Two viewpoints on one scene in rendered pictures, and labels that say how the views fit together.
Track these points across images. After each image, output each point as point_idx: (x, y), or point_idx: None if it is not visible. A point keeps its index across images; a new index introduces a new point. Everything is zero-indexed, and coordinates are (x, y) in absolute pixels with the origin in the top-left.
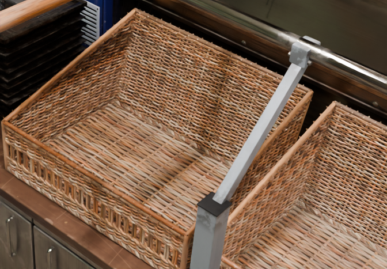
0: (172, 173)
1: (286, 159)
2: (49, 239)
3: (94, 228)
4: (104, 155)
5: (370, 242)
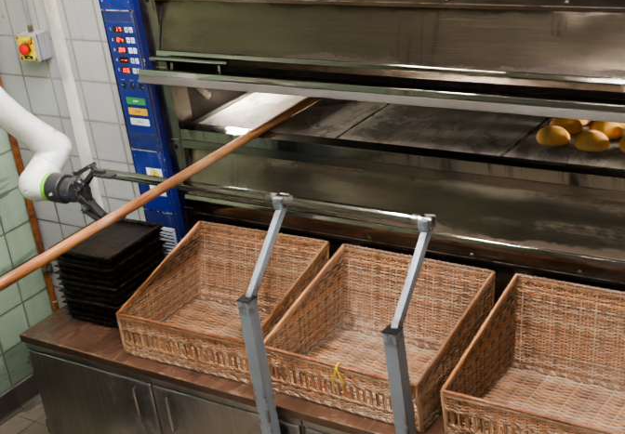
0: None
1: (312, 285)
2: (165, 390)
3: (193, 371)
4: (195, 329)
5: None
